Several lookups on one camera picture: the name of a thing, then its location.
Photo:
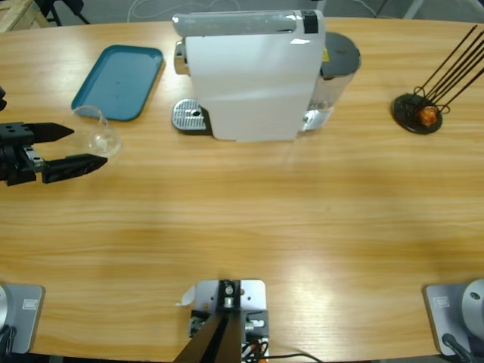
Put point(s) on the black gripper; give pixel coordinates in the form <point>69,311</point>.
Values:
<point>17,166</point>

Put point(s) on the clear glass cup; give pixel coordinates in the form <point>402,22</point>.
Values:
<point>102,141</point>

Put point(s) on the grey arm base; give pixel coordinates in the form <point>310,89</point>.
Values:
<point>22,317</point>
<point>453,314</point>

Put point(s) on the white capsule coffee machine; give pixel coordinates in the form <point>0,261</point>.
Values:
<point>249,83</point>

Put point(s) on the orange coffee capsule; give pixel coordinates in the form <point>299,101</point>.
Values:
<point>428,115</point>

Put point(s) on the teal plastic tray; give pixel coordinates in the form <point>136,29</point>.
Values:
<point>117,81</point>

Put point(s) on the metal drip tray grille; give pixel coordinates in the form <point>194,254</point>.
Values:
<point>187,113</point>

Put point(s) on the black chair legs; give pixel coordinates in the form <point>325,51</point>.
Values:
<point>73,9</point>

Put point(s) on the wooden crate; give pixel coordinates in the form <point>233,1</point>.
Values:
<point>15,13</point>

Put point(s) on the white tape piece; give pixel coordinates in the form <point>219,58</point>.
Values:
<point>187,296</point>

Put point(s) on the water tank with black lid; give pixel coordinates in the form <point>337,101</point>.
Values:
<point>338,56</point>

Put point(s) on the black capsule holder with rods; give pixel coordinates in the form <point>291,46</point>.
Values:
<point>412,121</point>

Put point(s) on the grey metal leg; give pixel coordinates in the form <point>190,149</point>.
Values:
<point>413,8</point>

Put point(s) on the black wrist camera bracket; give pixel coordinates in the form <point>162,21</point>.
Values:
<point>2,100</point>

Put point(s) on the white mount block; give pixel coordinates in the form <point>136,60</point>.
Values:
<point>251,296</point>

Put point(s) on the dark camera post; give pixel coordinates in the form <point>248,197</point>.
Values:
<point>219,336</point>

